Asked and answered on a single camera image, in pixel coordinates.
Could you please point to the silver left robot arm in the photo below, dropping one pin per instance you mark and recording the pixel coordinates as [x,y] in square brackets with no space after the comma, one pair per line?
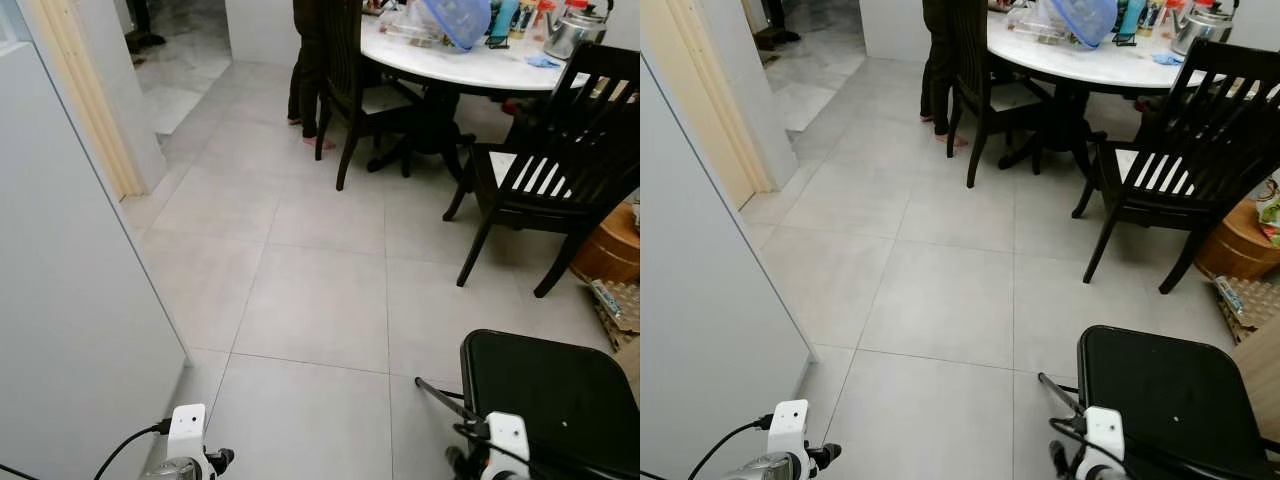
[172,470]
[765,468]

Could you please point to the black folding chair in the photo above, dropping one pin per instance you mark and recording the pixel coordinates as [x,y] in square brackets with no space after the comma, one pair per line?
[1170,390]
[550,390]

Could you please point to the brown cardboard tray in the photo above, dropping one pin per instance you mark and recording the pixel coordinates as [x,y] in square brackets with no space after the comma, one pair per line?
[1245,305]
[618,310]

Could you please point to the round brown wooden stool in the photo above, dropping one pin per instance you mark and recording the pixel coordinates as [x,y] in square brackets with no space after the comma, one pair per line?
[1235,245]
[610,250]

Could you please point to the dark wooden slatted chair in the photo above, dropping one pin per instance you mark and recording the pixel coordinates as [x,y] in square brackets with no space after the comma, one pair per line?
[1180,208]
[560,212]

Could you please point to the green white packet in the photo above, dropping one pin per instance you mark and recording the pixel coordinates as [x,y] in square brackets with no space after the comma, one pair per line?
[1271,210]

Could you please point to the round white dining table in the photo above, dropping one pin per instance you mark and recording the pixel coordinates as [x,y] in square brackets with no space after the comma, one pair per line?
[450,65]
[1080,62]

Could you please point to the person in dark trousers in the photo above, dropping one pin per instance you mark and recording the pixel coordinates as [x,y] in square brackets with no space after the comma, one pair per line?
[938,60]
[308,60]

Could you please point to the blue cloth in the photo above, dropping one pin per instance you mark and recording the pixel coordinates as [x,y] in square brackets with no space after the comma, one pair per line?
[1167,58]
[545,61]

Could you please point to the dark wooden dining chair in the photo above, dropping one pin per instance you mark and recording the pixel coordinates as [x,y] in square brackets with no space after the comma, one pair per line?
[968,60]
[345,60]

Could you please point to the clear plastic bag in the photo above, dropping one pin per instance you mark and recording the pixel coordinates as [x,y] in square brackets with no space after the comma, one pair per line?
[1030,22]
[410,25]

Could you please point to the blue plastic food cover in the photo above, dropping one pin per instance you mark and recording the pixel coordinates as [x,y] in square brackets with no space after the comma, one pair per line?
[1085,18]
[458,20]

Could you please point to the teal bottle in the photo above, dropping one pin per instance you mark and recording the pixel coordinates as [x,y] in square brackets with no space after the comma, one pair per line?
[1131,18]
[503,20]

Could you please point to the steel kettle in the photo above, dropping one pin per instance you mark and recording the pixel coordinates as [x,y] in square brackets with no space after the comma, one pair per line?
[575,30]
[1205,27]

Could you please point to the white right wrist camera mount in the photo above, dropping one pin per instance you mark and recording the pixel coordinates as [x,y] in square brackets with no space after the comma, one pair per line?
[1105,435]
[508,440]

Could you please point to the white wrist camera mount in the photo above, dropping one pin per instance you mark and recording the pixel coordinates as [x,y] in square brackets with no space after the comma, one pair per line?
[508,440]
[789,425]
[186,430]
[1105,435]

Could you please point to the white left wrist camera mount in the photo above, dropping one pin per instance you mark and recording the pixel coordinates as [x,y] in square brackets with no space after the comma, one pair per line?
[186,430]
[789,425]

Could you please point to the beige wooden door frame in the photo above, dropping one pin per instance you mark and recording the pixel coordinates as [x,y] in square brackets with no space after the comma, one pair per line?
[90,100]
[715,110]

